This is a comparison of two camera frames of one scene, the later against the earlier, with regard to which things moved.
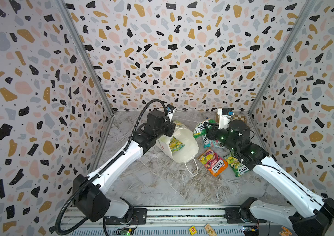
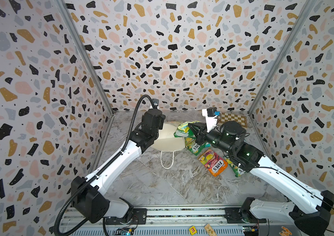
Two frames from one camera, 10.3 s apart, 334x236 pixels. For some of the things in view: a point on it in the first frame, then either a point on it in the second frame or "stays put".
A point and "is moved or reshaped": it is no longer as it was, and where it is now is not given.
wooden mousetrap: x=209 y=230 stays put
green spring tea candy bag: x=238 y=167 stays put
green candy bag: x=200 y=129 is moved or reshaped
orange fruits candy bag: x=213 y=162 stays put
